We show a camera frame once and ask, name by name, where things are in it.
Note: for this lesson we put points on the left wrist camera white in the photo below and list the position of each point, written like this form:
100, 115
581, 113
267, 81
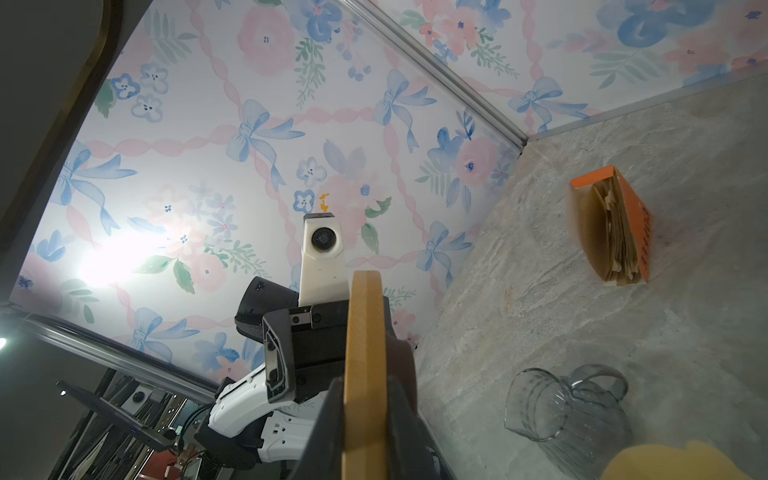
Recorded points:
323, 276

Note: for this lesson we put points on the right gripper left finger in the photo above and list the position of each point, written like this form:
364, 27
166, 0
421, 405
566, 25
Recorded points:
321, 458

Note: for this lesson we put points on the grey glass carafe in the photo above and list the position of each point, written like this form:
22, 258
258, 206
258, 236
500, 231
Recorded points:
577, 420

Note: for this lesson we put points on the left aluminium corner post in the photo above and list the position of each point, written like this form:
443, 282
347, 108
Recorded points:
418, 53

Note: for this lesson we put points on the brown paper coffee filter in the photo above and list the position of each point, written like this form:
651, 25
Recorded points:
697, 460

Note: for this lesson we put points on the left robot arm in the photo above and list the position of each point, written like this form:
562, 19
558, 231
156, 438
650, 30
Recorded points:
244, 429

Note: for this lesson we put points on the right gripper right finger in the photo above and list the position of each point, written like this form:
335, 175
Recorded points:
411, 451

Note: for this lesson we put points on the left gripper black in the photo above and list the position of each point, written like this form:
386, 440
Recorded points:
305, 349

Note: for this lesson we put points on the coffee filter pack orange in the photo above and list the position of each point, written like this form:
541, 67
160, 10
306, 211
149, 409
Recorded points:
612, 226

